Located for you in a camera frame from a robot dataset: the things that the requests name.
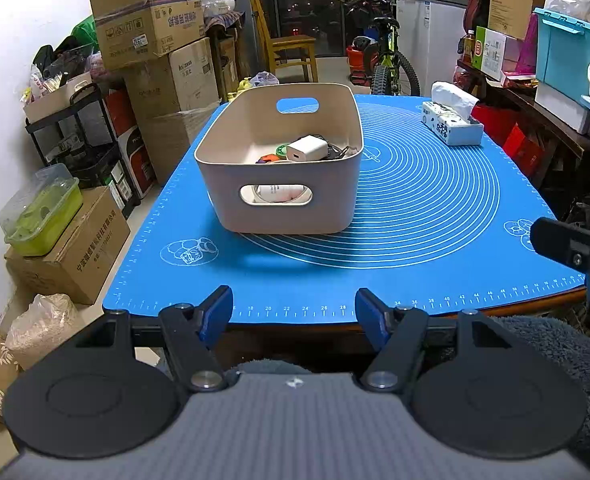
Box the beige tote basket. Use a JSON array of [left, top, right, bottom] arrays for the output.
[[23, 71, 93, 123]]

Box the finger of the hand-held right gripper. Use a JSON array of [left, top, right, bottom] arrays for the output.
[[530, 216, 590, 286]]

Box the grey fleece garment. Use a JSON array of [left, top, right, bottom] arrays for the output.
[[225, 315, 590, 476]]

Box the black metal rack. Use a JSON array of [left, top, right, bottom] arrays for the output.
[[25, 82, 143, 221]]

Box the beige plastic storage bin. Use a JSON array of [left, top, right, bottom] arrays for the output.
[[194, 82, 365, 235]]

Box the white cube charger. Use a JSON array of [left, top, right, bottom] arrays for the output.
[[286, 135, 330, 162]]

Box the green lunch box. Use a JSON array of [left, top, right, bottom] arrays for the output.
[[0, 162, 84, 257]]

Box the large brown cardboard box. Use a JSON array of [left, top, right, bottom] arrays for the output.
[[122, 37, 221, 123]]

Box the blue silicone baking mat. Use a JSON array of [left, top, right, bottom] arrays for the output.
[[102, 94, 587, 325]]

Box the teal plastic storage box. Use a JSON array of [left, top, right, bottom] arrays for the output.
[[534, 7, 590, 91]]

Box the printed tissue box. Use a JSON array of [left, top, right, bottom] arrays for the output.
[[421, 81, 485, 147]]

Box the black remote control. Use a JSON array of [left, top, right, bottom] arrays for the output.
[[305, 133, 350, 162]]

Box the green white carton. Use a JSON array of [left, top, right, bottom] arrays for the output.
[[472, 26, 507, 83]]

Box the red appliance box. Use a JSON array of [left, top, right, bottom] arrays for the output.
[[117, 127, 156, 198]]

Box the brown printed cardboard box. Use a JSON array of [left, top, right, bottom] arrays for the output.
[[4, 185, 132, 305]]

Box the red bucket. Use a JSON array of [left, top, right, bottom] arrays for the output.
[[346, 45, 376, 86]]

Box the white chest freezer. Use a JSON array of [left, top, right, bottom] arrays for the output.
[[396, 0, 468, 97]]

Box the wooden chair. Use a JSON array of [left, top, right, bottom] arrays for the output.
[[249, 0, 318, 83]]

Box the green black bicycle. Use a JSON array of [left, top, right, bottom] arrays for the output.
[[327, 0, 421, 97]]

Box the red gift box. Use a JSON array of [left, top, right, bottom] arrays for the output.
[[502, 122, 543, 178]]

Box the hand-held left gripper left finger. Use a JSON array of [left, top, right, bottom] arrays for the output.
[[72, 285, 235, 393]]

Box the open brown cardboard box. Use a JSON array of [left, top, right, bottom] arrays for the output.
[[88, 0, 206, 72]]

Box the white pill bottle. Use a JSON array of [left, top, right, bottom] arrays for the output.
[[252, 185, 312, 204]]

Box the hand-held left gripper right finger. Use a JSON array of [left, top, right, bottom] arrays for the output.
[[355, 287, 513, 393]]

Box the clear bag of grain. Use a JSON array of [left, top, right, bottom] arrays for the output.
[[5, 293, 80, 371]]

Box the yellow oil jug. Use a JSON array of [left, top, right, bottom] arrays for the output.
[[230, 77, 253, 103]]

